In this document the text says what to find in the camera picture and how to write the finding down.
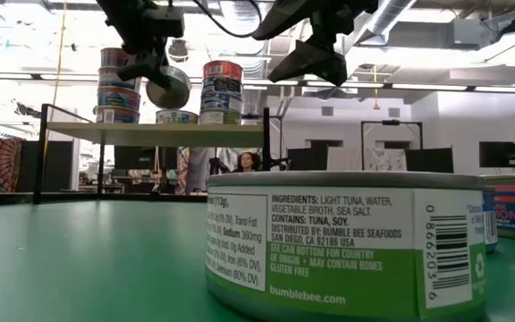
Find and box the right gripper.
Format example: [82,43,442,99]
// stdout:
[251,0,380,89]

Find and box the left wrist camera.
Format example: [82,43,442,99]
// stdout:
[141,6,186,40]

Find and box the wooden shelf board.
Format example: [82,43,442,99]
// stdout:
[46,121,266,148]

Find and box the floral cloth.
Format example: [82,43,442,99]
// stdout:
[364,147,409,173]

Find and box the black shelf frame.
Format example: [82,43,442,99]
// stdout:
[33,102,273,205]

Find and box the blue white label silver can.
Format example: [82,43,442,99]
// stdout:
[199,91,243,114]

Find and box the yellow extension cable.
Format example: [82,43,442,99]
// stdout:
[41,0,69,157]

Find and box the green Bumble Bee tuna can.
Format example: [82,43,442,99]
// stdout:
[155,109,200,125]
[145,65,192,110]
[205,171,489,322]

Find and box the black metal table frame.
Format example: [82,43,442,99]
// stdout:
[0,191,208,206]

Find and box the person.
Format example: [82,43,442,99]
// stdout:
[235,150,262,174]

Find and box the black gantry frame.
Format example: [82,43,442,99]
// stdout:
[360,119,424,174]
[215,113,284,171]

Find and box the black monitor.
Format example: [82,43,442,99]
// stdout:
[404,147,454,174]
[286,139,330,172]
[114,145,179,171]
[478,140,515,169]

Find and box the silver ventilation duct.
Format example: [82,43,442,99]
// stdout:
[328,0,418,84]
[219,0,271,118]

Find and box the red label silver can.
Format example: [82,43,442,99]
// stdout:
[202,60,244,82]

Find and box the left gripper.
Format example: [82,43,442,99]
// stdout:
[97,0,173,90]

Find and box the black label silver can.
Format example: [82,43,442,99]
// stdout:
[200,76,243,96]

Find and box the long ceiling light strip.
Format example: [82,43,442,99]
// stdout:
[0,71,515,95]

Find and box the black ceiling dome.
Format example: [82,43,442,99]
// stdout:
[167,38,191,64]

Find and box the green table mat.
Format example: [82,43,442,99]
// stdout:
[0,199,515,322]

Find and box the black cabinet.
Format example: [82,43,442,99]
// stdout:
[15,140,75,193]

